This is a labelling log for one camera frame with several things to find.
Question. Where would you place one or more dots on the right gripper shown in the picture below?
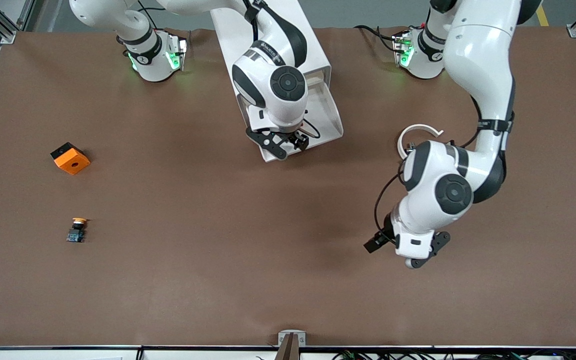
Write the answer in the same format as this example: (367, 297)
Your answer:
(297, 139)

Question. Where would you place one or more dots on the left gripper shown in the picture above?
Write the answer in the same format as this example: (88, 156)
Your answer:
(384, 236)

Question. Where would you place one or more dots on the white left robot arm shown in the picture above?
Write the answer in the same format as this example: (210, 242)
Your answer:
(478, 60)

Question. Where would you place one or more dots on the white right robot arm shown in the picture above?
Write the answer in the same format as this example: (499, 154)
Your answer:
(273, 85)

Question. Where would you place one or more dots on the orange and black button box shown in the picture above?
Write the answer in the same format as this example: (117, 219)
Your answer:
(73, 162)

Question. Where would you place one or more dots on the white curved plastic arc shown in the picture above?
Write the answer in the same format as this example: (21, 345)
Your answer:
(420, 126)

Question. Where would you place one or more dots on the brown paper table cover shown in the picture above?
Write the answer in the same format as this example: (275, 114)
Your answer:
(218, 250)

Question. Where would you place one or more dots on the grey metal bracket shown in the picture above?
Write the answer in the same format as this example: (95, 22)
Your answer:
(283, 336)

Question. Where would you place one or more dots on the brown post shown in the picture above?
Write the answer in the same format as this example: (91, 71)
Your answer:
(289, 350)

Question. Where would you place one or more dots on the white table edge rail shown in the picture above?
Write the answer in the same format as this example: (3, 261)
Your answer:
(193, 354)

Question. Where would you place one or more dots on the yellow-capped push button switch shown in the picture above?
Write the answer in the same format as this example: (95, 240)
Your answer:
(75, 234)

